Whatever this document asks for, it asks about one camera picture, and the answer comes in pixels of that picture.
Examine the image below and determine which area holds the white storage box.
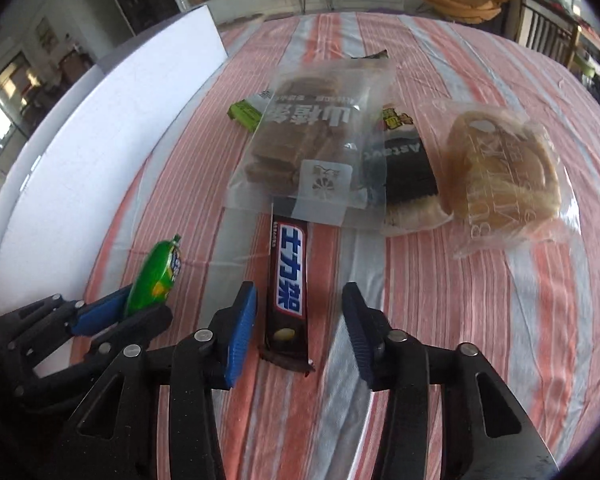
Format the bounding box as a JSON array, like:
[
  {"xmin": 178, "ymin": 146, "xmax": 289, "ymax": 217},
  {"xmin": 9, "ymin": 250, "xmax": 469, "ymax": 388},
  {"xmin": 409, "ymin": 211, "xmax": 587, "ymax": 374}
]
[{"xmin": 0, "ymin": 4, "xmax": 228, "ymax": 311}]

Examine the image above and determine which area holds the clear bag of brown snacks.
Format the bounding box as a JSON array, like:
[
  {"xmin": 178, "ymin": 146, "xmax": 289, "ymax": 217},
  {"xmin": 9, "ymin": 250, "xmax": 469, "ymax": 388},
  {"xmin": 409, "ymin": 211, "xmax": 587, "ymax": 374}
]
[{"xmin": 223, "ymin": 57, "xmax": 396, "ymax": 228}]

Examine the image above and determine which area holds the black biscuit packet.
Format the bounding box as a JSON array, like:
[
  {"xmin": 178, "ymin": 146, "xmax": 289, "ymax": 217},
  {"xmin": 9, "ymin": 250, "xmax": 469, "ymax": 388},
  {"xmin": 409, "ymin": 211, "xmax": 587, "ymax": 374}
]
[{"xmin": 362, "ymin": 105, "xmax": 451, "ymax": 236}]

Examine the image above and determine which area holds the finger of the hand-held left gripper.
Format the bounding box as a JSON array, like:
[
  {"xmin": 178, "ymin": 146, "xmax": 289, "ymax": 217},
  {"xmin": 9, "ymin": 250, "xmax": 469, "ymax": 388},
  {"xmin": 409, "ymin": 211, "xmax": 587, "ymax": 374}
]
[
  {"xmin": 0, "ymin": 285, "xmax": 133, "ymax": 354},
  {"xmin": 82, "ymin": 304, "xmax": 173, "ymax": 368}
]

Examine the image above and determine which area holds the bread in clear bag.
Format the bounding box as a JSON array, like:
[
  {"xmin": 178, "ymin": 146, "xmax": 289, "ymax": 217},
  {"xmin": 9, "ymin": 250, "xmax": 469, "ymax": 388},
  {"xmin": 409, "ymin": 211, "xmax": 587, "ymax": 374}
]
[{"xmin": 432, "ymin": 100, "xmax": 581, "ymax": 261}]

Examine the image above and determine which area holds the brown chocolate bar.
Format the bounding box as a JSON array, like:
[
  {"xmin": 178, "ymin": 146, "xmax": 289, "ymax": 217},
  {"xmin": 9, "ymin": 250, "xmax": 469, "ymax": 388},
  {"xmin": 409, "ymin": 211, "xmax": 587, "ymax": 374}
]
[{"xmin": 258, "ymin": 203, "xmax": 317, "ymax": 373}]

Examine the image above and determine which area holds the small green packet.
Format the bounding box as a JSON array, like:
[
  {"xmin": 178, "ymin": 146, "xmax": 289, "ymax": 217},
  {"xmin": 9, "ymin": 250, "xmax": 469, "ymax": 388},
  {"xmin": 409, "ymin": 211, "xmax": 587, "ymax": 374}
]
[{"xmin": 227, "ymin": 100, "xmax": 263, "ymax": 133}]

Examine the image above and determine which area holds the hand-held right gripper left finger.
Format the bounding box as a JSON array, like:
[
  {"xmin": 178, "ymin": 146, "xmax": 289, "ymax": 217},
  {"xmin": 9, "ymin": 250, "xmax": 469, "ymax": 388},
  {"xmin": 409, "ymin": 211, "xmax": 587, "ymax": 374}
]
[{"xmin": 55, "ymin": 281, "xmax": 258, "ymax": 480}]

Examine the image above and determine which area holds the framed wall picture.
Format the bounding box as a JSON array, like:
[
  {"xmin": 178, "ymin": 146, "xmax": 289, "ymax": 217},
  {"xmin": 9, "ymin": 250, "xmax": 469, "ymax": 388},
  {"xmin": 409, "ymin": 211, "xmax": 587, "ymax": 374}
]
[{"xmin": 35, "ymin": 17, "xmax": 58, "ymax": 48}]

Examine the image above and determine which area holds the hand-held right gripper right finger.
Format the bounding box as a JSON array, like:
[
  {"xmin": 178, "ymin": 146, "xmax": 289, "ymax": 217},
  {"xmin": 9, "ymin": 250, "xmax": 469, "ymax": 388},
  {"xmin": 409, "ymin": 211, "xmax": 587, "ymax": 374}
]
[{"xmin": 341, "ymin": 282, "xmax": 561, "ymax": 480}]

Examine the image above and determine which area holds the green jelly packet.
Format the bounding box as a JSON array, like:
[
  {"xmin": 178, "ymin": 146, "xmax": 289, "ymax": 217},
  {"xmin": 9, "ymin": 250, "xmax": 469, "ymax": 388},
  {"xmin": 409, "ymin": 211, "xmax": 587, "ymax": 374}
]
[{"xmin": 124, "ymin": 234, "xmax": 183, "ymax": 318}]

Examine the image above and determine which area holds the window with dark frame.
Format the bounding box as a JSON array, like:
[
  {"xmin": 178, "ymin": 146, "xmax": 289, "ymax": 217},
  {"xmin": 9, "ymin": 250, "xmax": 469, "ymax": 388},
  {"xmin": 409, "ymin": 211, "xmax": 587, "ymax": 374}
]
[{"xmin": 0, "ymin": 52, "xmax": 36, "ymax": 166}]

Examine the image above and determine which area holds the dark wooden dining chair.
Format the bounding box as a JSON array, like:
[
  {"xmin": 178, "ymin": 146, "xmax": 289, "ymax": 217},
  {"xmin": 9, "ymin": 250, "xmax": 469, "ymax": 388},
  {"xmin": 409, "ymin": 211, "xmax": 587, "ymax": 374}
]
[{"xmin": 512, "ymin": 0, "xmax": 581, "ymax": 71}]

